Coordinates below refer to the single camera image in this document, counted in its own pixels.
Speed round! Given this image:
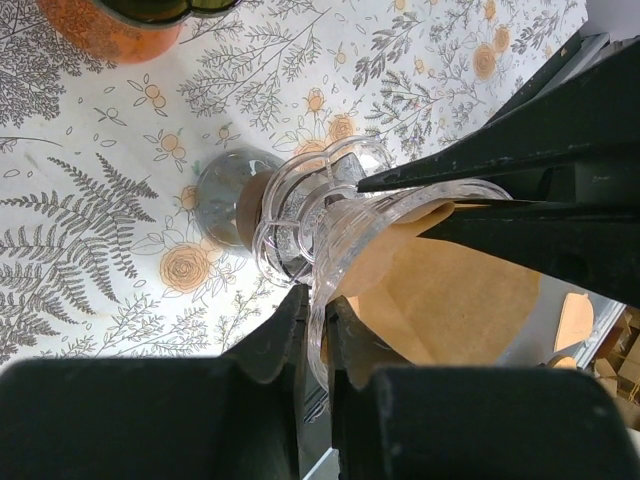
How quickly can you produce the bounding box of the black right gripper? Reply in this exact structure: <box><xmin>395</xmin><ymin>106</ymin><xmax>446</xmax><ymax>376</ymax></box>
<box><xmin>358</xmin><ymin>37</ymin><xmax>639</xmax><ymax>305</ymax></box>

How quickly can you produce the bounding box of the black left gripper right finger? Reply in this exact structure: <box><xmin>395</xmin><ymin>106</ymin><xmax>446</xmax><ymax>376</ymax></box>
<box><xmin>325</xmin><ymin>299</ymin><xmax>639</xmax><ymax>479</ymax></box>

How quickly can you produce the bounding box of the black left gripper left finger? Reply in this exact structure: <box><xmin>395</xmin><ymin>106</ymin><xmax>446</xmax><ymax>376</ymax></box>
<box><xmin>1</xmin><ymin>286</ymin><xmax>309</xmax><ymax>479</ymax></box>

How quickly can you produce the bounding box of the clear glass dripper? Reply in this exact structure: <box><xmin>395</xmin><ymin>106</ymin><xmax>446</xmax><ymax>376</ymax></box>
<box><xmin>252</xmin><ymin>136</ymin><xmax>510</xmax><ymax>389</ymax></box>

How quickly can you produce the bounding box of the grey glass carafe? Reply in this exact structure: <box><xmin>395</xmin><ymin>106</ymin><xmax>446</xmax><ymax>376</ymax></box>
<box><xmin>195</xmin><ymin>147</ymin><xmax>284</xmax><ymax>256</ymax></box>

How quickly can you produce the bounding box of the olive green glass dripper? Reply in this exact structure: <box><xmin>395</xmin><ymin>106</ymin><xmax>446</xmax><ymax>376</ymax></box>
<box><xmin>96</xmin><ymin>0</ymin><xmax>241</xmax><ymax>26</ymax></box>

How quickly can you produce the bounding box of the floral table mat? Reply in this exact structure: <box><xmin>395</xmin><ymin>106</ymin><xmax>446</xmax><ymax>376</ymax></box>
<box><xmin>1</xmin><ymin>1</ymin><xmax>588</xmax><ymax>365</ymax></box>

